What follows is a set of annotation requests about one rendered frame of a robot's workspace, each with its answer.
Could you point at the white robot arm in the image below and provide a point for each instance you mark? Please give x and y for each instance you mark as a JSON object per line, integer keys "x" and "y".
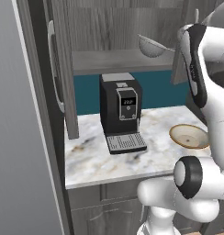
{"x": 215, "y": 134}

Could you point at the grey wood cabinet door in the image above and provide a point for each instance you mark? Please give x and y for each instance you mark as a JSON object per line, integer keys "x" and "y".
{"x": 68, "y": 76}
{"x": 179, "y": 69}

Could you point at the silver mesh tea strainer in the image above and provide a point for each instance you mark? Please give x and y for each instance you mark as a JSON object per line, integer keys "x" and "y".
{"x": 150, "y": 48}

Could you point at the grey base cabinet door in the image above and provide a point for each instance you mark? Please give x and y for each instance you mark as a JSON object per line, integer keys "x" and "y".
{"x": 107, "y": 218}

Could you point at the black coffee machine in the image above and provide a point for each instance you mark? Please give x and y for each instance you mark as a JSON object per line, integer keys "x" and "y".
{"x": 117, "y": 104}

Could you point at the grey drawer front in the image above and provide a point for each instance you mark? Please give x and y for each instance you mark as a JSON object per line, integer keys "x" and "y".
{"x": 117, "y": 189}

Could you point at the grey fridge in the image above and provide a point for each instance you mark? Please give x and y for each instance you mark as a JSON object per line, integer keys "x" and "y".
{"x": 16, "y": 122}

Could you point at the grey wood wall cabinet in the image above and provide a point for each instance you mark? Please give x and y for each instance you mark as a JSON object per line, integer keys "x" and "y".
{"x": 117, "y": 33}

